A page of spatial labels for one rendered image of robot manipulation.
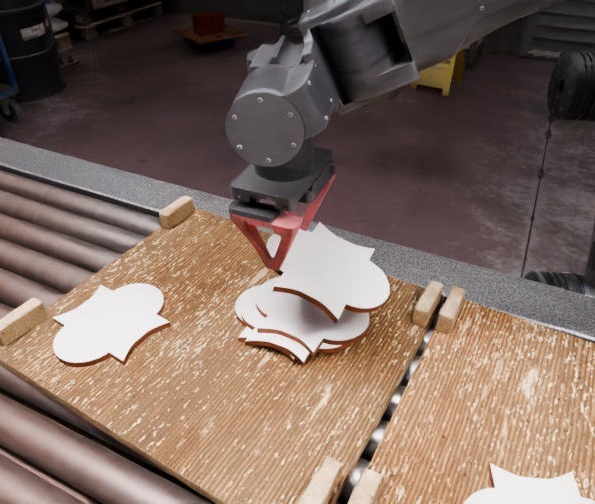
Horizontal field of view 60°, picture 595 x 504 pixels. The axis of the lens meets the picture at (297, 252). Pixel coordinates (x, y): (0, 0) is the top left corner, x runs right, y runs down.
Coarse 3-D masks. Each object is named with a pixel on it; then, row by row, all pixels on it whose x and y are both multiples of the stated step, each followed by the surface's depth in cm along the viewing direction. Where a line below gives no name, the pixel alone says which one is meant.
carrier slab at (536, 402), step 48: (432, 336) 58; (480, 336) 58; (528, 336) 58; (432, 384) 53; (480, 384) 53; (528, 384) 53; (576, 384) 53; (432, 432) 48; (480, 432) 48; (528, 432) 48; (576, 432) 48; (384, 480) 45; (432, 480) 45; (480, 480) 45; (576, 480) 45
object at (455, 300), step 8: (456, 288) 61; (448, 296) 60; (456, 296) 60; (448, 304) 59; (456, 304) 59; (440, 312) 58; (448, 312) 58; (456, 312) 58; (440, 320) 58; (448, 320) 57; (440, 328) 58; (448, 328) 58
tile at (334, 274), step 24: (312, 240) 56; (336, 240) 57; (288, 264) 52; (312, 264) 53; (336, 264) 54; (360, 264) 55; (288, 288) 50; (312, 288) 51; (336, 288) 51; (360, 288) 52; (384, 288) 53; (336, 312) 49; (360, 312) 51
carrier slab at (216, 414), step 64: (128, 256) 70; (192, 256) 70; (256, 256) 70; (192, 320) 60; (384, 320) 60; (64, 384) 53; (128, 384) 53; (192, 384) 53; (256, 384) 53; (320, 384) 53; (384, 384) 53; (192, 448) 47; (256, 448) 47; (320, 448) 47
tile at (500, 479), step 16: (496, 480) 44; (512, 480) 44; (528, 480) 44; (544, 480) 44; (560, 480) 44; (480, 496) 43; (496, 496) 43; (512, 496) 43; (528, 496) 43; (544, 496) 43; (560, 496) 43; (576, 496) 43
